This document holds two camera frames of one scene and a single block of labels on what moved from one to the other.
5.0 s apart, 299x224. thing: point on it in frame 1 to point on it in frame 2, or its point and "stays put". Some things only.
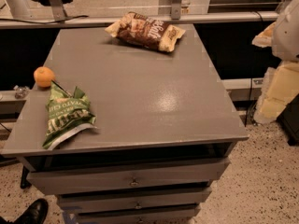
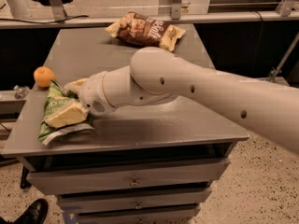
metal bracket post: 176,3 stays put
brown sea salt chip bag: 139,30 stays put
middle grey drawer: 133,201 stays put
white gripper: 287,36 to 92,93
